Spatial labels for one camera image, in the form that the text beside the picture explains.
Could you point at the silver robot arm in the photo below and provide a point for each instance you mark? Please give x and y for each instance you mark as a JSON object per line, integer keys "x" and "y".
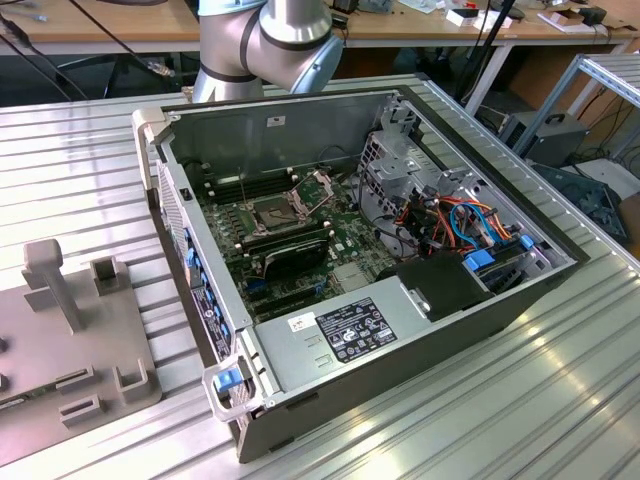
{"x": 295, "y": 40}

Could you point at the CPU socket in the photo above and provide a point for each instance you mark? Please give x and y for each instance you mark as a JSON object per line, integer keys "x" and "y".
{"x": 272, "y": 216}

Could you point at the green motherboard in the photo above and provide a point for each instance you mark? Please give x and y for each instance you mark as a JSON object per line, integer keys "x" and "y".
{"x": 350, "y": 240}

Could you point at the black expansion card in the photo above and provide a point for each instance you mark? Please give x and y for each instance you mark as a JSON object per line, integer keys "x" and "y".
{"x": 295, "y": 260}

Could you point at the silver chipset heatsink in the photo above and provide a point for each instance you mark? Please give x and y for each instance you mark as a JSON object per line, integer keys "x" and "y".
{"x": 348, "y": 276}

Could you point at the black expansion slot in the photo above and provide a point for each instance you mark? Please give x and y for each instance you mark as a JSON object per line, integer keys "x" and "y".
{"x": 280, "y": 296}
{"x": 287, "y": 306}

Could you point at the black rating label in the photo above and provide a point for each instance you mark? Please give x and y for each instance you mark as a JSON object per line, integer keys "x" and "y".
{"x": 357, "y": 330}

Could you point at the silver drive cage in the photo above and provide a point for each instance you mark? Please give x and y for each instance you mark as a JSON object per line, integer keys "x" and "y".
{"x": 395, "y": 170}

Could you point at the RAM slot white clips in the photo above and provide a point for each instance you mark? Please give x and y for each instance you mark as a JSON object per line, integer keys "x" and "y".
{"x": 225, "y": 190}
{"x": 225, "y": 178}

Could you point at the grey power supply unit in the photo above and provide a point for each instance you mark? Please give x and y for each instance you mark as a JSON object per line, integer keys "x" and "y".
{"x": 295, "y": 360}

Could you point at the small white label sticker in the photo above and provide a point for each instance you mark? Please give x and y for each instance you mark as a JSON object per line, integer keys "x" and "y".
{"x": 276, "y": 120}

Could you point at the black plastic air shroud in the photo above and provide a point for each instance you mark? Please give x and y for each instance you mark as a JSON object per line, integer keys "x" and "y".
{"x": 440, "y": 287}

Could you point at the blue case latch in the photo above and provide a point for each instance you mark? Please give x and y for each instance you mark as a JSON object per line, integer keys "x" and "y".
{"x": 225, "y": 380}

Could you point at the open grey PC case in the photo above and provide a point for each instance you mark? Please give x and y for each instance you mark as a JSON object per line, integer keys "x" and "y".
{"x": 400, "y": 390}

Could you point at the small blue plastic clip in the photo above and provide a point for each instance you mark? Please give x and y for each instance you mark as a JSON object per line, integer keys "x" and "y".
{"x": 526, "y": 242}

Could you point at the small white box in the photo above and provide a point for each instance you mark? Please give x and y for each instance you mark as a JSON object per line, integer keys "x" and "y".
{"x": 460, "y": 19}

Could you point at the wooden office desk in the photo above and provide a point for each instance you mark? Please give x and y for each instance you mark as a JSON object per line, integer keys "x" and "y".
{"x": 525, "y": 31}
{"x": 165, "y": 25}

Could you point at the dark teal plastic housing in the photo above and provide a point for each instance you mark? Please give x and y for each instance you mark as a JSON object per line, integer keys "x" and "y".
{"x": 585, "y": 200}

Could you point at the grey parts rack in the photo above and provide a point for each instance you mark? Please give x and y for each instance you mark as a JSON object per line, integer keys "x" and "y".
{"x": 75, "y": 350}

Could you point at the black office chair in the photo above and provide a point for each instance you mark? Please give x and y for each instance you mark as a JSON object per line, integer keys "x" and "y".
{"x": 115, "y": 62}

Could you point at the black tripod pole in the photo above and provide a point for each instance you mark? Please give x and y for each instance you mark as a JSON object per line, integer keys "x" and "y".
{"x": 496, "y": 25}

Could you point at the brown cardboard box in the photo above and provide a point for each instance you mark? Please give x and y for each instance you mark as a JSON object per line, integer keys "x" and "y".
{"x": 631, "y": 220}

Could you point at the open cardboard box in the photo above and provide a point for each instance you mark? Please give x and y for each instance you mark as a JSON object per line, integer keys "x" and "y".
{"x": 562, "y": 21}

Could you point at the aluminium profile frame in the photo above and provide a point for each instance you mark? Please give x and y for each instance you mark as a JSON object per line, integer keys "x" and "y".
{"x": 610, "y": 72}

